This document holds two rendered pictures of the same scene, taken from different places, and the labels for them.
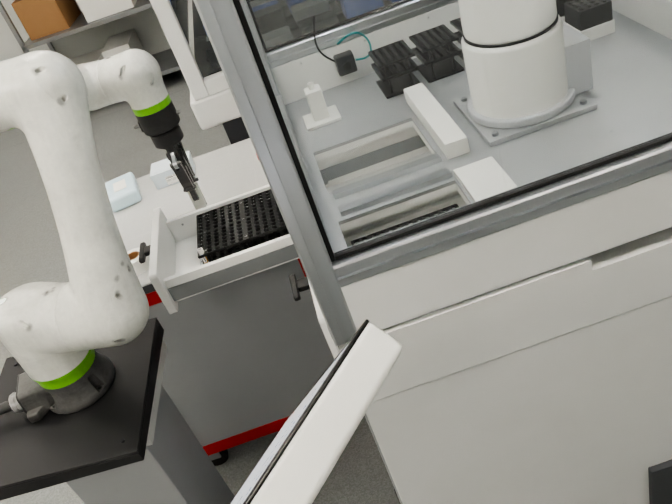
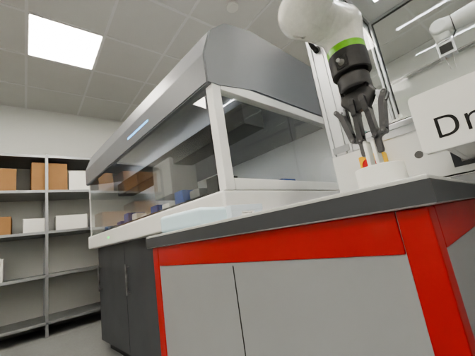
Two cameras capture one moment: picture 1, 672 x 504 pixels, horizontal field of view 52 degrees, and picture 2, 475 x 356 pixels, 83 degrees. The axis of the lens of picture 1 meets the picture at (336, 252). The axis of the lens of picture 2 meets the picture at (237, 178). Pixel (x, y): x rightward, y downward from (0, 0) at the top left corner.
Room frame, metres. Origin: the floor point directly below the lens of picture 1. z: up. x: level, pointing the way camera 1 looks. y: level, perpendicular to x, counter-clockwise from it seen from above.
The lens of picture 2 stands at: (1.41, 0.94, 0.73)
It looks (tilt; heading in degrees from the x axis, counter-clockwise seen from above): 12 degrees up; 315
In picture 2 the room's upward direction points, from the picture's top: 9 degrees counter-clockwise
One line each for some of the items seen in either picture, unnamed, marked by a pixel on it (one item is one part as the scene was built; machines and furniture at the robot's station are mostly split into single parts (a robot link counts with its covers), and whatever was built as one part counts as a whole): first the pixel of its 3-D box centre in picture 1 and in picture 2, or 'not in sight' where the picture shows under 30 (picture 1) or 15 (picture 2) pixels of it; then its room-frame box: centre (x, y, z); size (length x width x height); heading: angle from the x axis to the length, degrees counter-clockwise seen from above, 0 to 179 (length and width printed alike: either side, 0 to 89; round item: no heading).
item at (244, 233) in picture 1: (248, 229); not in sight; (1.35, 0.17, 0.87); 0.22 x 0.18 x 0.06; 89
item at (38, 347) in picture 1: (48, 332); not in sight; (1.10, 0.57, 0.96); 0.16 x 0.13 x 0.19; 73
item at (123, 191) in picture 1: (122, 191); (194, 220); (1.97, 0.55, 0.78); 0.15 x 0.10 x 0.04; 9
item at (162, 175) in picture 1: (173, 170); (238, 215); (1.98, 0.38, 0.79); 0.13 x 0.09 x 0.05; 88
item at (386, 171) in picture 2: (135, 261); (382, 179); (1.54, 0.49, 0.78); 0.07 x 0.07 x 0.04
